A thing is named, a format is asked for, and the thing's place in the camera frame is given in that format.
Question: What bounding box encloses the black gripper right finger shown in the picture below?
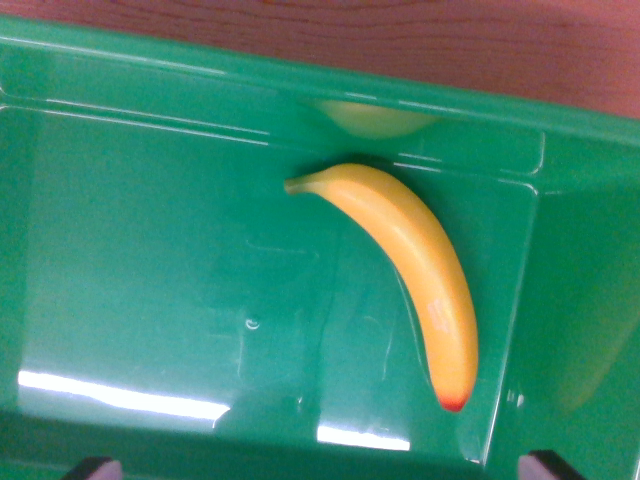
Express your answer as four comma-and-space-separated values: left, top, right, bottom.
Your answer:
517, 450, 585, 480

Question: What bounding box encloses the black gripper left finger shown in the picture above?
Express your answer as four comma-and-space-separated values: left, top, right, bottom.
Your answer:
62, 456, 123, 480

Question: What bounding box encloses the yellow plastic banana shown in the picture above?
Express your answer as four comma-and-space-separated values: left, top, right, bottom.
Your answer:
284, 162, 480, 414

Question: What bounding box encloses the green plastic bin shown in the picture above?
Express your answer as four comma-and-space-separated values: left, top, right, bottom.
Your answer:
0, 13, 640, 480

